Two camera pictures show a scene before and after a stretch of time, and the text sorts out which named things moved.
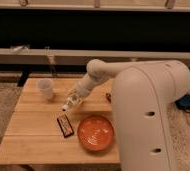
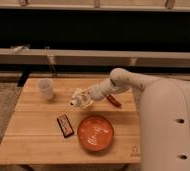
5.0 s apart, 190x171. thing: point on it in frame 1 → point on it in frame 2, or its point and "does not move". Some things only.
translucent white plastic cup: x=45 y=85 does not move
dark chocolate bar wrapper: x=65 y=126 does not move
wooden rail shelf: x=17 y=56 does not move
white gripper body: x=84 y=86 → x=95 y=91
